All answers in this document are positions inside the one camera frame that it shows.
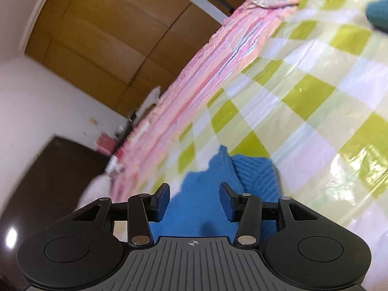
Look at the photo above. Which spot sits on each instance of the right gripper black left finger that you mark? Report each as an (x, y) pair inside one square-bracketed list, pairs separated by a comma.
[(143, 209)]

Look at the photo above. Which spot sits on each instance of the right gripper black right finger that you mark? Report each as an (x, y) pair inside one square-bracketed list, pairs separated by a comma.
[(244, 209)]

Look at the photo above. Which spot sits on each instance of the blue knitted striped sweater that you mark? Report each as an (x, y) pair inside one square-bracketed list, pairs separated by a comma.
[(203, 208)]

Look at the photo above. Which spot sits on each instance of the grey pillow with pink dots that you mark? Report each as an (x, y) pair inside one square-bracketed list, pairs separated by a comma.
[(98, 187)]

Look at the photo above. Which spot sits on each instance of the pink storage box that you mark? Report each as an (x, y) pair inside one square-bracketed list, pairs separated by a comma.
[(105, 144)]

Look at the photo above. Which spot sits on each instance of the dark brown headboard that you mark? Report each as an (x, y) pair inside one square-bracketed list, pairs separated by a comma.
[(47, 192)]

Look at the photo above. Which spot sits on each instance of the grey folded cloth on nightstand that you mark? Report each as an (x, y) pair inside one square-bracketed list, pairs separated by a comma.
[(152, 99)]

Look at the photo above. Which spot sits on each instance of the wooden wardrobe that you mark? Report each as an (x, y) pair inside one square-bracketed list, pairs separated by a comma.
[(117, 51)]

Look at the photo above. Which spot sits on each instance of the pink striped bed quilt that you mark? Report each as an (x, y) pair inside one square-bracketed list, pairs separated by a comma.
[(165, 134)]

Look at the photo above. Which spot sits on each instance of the teal fleece cloth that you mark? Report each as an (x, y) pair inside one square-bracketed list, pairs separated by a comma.
[(377, 14)]

